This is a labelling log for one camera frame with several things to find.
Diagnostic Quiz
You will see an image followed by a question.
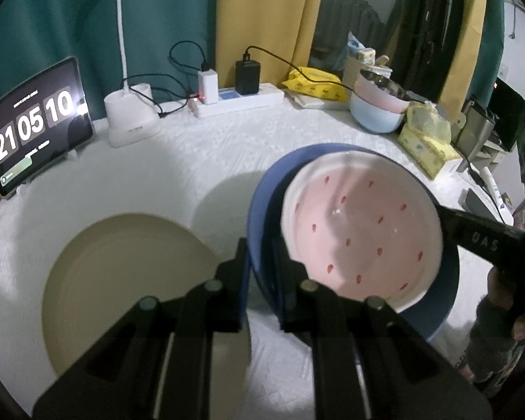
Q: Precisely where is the grey chair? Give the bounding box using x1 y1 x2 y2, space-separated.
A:
310 0 386 71

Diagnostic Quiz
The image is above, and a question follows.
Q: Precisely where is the dark frame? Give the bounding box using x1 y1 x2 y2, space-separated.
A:
385 0 467 97

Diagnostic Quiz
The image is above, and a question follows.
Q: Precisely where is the flat yellow wipes pack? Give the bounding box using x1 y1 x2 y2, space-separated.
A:
281 66 348 102

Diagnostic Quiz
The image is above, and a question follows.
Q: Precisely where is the black screen device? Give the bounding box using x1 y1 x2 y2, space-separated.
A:
492 76 525 149

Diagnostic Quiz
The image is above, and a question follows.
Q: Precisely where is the pink strawberry print bowl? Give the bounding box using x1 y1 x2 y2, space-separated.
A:
281 151 443 313

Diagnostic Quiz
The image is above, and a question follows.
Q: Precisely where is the yellow tissue pack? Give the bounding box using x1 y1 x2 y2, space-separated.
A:
397 100 464 180

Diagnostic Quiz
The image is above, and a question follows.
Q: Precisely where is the dark blue bowl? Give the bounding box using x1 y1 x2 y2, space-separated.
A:
246 142 460 342

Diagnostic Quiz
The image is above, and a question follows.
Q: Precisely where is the black charger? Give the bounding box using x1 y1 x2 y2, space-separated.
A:
235 60 262 95

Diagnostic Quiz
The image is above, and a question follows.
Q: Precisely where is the light blue bowl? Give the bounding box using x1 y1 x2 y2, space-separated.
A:
349 92 410 135

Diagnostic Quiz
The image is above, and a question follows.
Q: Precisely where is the white power strip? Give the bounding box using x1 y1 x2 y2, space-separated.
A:
188 83 286 119

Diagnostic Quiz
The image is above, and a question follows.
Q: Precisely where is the tablet showing clock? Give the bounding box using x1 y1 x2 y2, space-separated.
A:
0 56 95 197

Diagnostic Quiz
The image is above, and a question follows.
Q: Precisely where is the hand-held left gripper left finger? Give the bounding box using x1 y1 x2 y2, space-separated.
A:
33 237 251 420

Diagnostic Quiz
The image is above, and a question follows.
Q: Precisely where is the metal stand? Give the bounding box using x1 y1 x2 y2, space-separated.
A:
453 98 499 171

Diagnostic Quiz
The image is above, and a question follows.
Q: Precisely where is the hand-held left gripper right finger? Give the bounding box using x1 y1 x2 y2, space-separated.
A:
269 237 493 420

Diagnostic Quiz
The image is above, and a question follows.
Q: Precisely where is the white tube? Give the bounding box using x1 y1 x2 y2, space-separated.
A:
483 168 506 211

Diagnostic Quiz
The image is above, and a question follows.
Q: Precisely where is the black phone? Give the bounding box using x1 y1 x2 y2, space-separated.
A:
464 188 491 215

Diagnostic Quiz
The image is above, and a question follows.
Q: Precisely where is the white flat box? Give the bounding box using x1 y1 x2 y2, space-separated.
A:
289 91 353 111

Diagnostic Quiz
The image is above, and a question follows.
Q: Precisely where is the small carton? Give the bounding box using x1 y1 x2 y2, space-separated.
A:
343 30 377 75

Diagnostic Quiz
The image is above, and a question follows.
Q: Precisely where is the looped black cable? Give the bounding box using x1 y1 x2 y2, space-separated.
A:
121 40 211 119

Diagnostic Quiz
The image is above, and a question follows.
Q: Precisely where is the black charger cable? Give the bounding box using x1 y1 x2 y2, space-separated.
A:
243 45 355 92

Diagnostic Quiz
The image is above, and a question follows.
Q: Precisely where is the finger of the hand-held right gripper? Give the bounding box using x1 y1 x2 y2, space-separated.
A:
433 201 473 250

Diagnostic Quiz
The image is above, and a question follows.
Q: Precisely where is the narrow teal curtain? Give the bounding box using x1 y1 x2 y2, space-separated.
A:
470 0 506 95

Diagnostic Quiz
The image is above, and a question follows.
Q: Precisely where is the white desk lamp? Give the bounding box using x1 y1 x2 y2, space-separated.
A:
72 0 162 148

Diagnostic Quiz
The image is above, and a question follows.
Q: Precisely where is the narrow yellow curtain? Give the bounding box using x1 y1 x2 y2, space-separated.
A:
440 0 488 106

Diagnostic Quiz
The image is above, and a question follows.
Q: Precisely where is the white charger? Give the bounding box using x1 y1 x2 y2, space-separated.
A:
198 69 219 105

